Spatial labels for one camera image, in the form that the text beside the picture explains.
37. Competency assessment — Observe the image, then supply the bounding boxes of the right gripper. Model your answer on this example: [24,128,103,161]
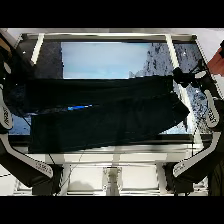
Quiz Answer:
[172,66,194,89]

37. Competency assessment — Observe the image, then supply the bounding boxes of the black pants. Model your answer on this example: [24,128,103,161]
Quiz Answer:
[6,74,191,154]

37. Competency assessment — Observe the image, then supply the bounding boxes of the red garment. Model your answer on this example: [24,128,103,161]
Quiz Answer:
[208,40,224,77]

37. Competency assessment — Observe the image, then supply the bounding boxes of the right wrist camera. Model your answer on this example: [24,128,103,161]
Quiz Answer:
[189,59,208,78]

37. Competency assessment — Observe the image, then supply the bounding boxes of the silver frame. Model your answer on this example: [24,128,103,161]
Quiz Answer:
[0,32,224,196]

